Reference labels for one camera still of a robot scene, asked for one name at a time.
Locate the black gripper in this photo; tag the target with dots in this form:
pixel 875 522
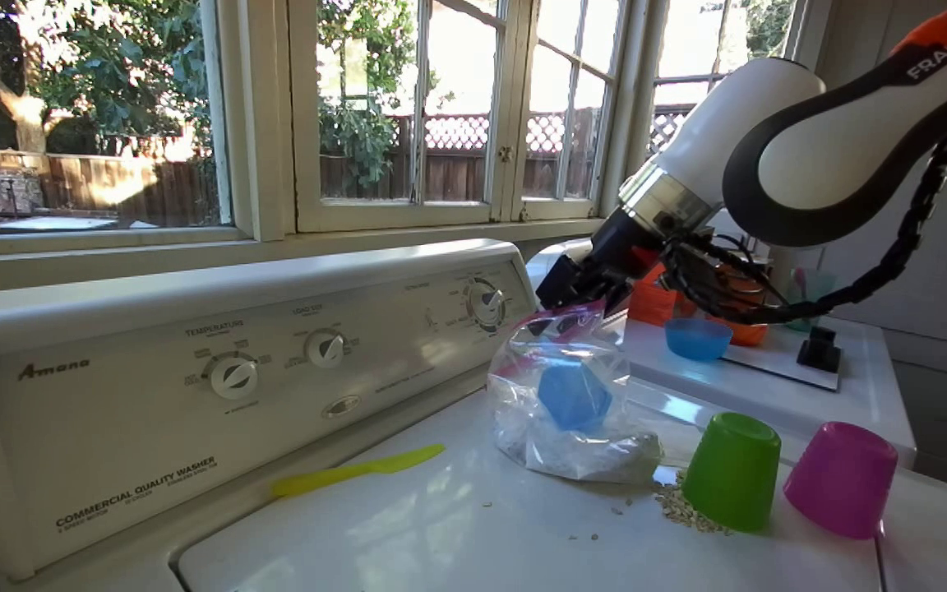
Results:
pixel 625 251

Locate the blue measuring cup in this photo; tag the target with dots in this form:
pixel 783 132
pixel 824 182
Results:
pixel 574 395

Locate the clear plastic zip bag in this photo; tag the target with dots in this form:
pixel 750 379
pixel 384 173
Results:
pixel 595 459

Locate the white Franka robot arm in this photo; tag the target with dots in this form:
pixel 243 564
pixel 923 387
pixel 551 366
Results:
pixel 824 151

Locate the orange plastic cup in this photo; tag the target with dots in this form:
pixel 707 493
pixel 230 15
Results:
pixel 653 304

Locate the teal translucent cup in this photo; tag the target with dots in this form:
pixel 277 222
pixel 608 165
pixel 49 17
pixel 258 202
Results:
pixel 807 282

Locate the green plastic cup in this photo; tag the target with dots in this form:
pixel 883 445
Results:
pixel 732 478

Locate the pink plastic cup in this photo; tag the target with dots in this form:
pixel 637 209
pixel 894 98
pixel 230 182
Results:
pixel 841 482

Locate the white washer control knob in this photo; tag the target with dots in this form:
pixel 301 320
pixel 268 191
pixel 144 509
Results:
pixel 328 348
pixel 233 376
pixel 484 304

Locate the light blue plastic bowl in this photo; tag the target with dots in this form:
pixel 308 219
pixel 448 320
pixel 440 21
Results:
pixel 700 343

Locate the white flat board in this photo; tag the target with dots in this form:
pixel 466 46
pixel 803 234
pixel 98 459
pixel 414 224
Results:
pixel 772 366

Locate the spilled grain pile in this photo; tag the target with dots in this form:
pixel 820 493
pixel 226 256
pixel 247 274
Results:
pixel 677 509

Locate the yellow-green plastic spoon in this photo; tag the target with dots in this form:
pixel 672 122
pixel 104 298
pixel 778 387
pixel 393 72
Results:
pixel 385 465

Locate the white Whirlpool laundry machine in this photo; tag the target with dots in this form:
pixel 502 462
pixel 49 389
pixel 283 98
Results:
pixel 870 373

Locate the wooden garden fence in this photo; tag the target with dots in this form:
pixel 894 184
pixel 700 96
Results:
pixel 114 182

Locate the white Amana washing machine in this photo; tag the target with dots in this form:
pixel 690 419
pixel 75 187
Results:
pixel 114 438

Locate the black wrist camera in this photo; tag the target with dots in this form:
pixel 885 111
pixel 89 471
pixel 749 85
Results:
pixel 715 280

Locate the black camera stand base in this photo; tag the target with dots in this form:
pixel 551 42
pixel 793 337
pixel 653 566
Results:
pixel 820 348

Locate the cream wooden window frame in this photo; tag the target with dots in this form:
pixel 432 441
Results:
pixel 260 132

